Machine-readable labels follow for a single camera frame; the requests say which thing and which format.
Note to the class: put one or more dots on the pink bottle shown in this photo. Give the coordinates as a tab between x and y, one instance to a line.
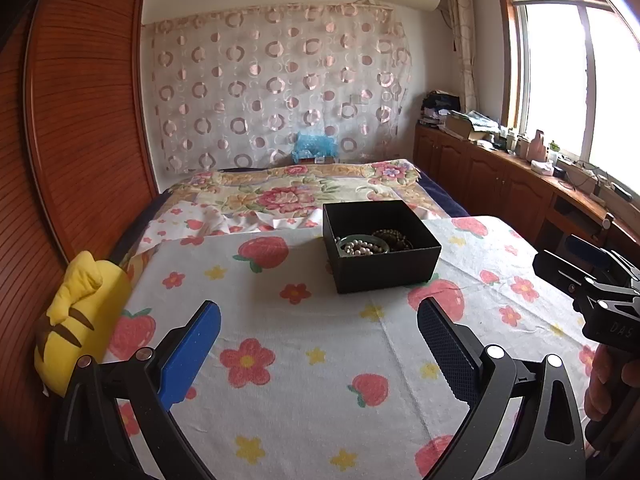
538	146

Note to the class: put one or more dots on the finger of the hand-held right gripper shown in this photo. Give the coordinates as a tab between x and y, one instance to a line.
557	265
582	246

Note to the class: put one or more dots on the floral bedspread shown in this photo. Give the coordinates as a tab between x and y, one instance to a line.
280	195

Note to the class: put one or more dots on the white tissue box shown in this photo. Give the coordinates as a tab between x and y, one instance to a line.
542	167

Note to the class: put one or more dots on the blue bubble wrap bundle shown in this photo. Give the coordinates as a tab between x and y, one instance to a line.
314	146

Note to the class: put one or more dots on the sheer curtain with pink circles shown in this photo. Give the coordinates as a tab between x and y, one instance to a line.
275	85

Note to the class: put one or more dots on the wooden cabinet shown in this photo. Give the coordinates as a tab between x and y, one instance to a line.
480	175

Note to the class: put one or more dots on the dark cluttered pile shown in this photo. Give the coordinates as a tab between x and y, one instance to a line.
435	107

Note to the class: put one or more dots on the person's right hand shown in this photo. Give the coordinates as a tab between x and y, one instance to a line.
615	385

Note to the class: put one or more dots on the window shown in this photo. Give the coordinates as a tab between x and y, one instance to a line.
550	85

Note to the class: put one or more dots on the yellow plush toy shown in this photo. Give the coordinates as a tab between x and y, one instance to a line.
90	290

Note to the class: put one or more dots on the cardboard box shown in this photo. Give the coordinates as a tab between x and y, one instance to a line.
465	127

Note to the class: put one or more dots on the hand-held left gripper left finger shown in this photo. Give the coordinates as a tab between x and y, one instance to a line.
192	355

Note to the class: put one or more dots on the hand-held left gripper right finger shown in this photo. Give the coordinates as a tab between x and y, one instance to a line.
445	350

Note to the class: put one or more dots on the black box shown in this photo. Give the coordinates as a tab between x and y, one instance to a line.
390	272

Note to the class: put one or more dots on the wooden wardrobe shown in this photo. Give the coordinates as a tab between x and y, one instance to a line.
85	110

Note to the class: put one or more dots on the navy blue bedsheet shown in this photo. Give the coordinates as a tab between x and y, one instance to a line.
445	200

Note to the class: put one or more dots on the bundled window curtain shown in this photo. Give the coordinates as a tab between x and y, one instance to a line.
462	35

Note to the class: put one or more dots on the strawberry and flower print cloth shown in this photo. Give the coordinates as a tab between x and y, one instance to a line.
325	360

